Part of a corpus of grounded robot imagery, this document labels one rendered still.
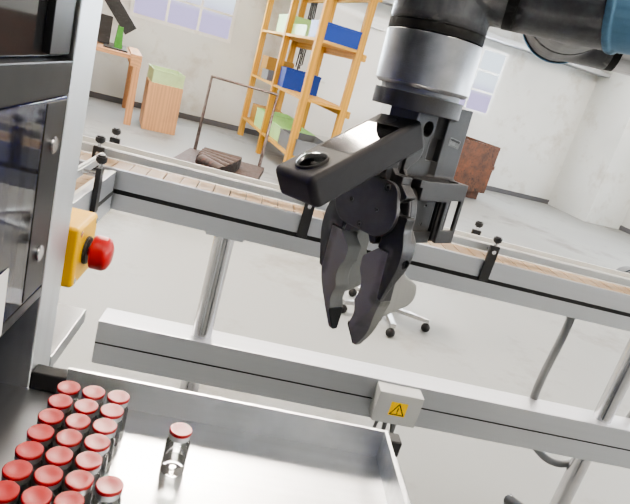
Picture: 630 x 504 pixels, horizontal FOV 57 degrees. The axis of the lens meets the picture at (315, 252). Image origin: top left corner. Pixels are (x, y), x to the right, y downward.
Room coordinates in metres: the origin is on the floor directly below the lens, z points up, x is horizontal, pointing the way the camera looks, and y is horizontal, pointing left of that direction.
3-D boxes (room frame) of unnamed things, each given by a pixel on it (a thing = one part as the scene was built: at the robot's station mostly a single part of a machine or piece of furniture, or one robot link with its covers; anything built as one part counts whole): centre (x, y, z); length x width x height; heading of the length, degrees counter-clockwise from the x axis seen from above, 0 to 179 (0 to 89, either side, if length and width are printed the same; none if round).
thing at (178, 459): (0.45, 0.07, 0.90); 0.02 x 0.02 x 0.04
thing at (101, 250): (0.62, 0.24, 1.00); 0.04 x 0.04 x 0.04; 9
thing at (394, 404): (1.36, -0.31, 0.50); 0.12 x 0.05 x 0.09; 99
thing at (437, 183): (0.49, -0.05, 1.20); 0.09 x 0.08 x 0.12; 133
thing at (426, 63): (0.49, -0.04, 1.28); 0.08 x 0.08 x 0.05
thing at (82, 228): (0.61, 0.29, 1.00); 0.08 x 0.07 x 0.07; 99
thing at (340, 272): (0.50, -0.04, 1.09); 0.06 x 0.03 x 0.09; 133
